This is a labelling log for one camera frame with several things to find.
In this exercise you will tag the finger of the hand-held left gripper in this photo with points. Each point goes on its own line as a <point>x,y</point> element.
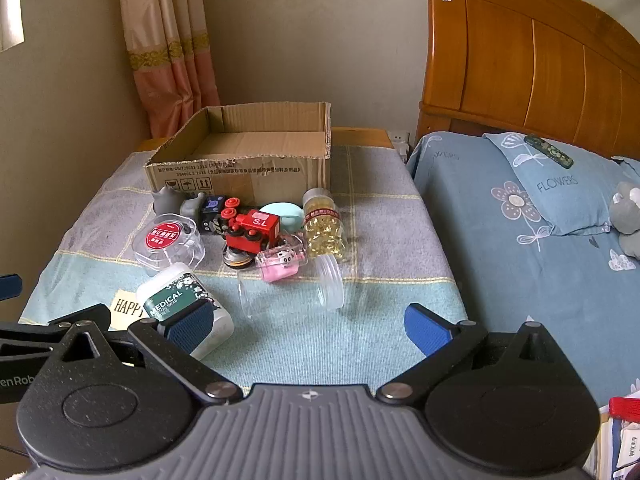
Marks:
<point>65,320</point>
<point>9,287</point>

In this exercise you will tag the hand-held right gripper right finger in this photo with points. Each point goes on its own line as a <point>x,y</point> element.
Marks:
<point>425,330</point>

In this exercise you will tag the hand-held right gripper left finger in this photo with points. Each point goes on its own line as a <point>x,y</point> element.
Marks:
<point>192,330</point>

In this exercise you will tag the white swab box green label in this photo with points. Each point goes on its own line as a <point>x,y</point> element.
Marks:
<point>165,295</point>

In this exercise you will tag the clear round box red label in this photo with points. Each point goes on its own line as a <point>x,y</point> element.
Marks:
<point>167,240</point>

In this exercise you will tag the clear plastic jar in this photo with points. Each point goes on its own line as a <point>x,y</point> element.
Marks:
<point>290,295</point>

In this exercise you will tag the pink clear plastic box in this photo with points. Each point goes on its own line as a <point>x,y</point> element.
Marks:
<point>277,270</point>

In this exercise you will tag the black cube with blue print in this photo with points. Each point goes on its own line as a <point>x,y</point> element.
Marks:
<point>210,212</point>

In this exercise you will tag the red toy train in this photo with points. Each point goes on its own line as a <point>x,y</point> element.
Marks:
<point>255,227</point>

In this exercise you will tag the grey animal toy figure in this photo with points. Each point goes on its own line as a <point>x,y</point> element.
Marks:
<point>165,202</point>

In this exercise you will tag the capsule bottle with gold cap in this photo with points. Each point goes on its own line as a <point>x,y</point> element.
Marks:
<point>324,232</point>

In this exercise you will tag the pale green ball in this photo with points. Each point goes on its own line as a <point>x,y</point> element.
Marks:
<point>291,215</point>

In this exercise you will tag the cardboard box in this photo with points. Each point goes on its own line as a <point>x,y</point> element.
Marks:
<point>240,175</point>

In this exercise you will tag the cream greeting card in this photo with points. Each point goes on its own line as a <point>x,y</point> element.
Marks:
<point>125,305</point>

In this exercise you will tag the round metal disc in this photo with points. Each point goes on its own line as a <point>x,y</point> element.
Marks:
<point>236,258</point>

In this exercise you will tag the blue floral bed sheet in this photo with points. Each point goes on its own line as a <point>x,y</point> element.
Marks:
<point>500,285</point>

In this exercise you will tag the plaid towel blanket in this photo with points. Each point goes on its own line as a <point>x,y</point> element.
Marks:
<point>390,240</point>

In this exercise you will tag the white plug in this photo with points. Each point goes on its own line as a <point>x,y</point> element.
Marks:
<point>404,151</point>

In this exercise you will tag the blue floral pillow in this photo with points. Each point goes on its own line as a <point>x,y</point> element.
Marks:
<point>565,195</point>

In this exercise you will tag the wooden bedside table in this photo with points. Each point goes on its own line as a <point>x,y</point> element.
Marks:
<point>360,136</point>

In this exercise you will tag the red plastic item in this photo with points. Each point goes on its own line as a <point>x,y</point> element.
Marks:
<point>625,406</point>

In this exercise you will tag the green remote control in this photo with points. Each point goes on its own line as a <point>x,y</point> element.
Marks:
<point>547,150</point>

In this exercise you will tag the stack of printed papers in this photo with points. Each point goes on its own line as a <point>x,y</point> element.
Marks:
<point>622,447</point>

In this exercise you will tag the grey plush toy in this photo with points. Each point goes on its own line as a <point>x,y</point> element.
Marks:
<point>627,210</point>

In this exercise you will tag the pink curtain with gold band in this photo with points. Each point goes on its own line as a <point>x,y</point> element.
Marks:
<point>165,60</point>

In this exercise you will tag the pale cloth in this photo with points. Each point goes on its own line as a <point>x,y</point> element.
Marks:
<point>11,5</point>

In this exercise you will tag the wooden bed headboard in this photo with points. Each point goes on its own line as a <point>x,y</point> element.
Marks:
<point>525,60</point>

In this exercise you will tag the white wall socket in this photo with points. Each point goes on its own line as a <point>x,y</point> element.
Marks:
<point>400,136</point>

